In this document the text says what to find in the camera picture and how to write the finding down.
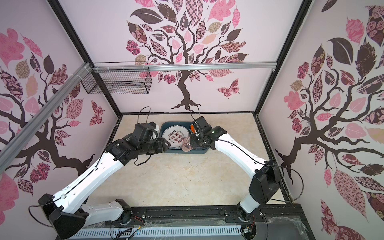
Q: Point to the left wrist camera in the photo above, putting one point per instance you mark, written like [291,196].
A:
[145,132]

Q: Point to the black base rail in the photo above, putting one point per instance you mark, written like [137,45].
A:
[269,222]

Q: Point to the aluminium rail left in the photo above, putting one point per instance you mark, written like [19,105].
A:
[12,149]

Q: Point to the pink plastic cup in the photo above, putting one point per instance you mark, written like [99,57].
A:
[186,144]

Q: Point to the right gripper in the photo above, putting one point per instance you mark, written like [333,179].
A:
[193,142]

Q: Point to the teal plastic bin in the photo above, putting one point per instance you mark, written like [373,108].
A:
[179,151]

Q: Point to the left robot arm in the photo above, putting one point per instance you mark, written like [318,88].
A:
[66,210]

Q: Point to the white slotted cable duct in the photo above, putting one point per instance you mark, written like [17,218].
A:
[163,233]

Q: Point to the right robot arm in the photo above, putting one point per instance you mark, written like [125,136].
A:
[265,176]

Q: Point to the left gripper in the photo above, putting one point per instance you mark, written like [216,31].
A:
[161,145]

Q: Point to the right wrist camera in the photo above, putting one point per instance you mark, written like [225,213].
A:
[201,125]

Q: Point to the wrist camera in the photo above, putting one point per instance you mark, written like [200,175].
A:
[201,125]
[145,132]

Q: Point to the orange bowl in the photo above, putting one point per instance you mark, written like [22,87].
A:
[192,129]

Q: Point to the black wire basket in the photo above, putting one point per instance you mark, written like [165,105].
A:
[118,78]

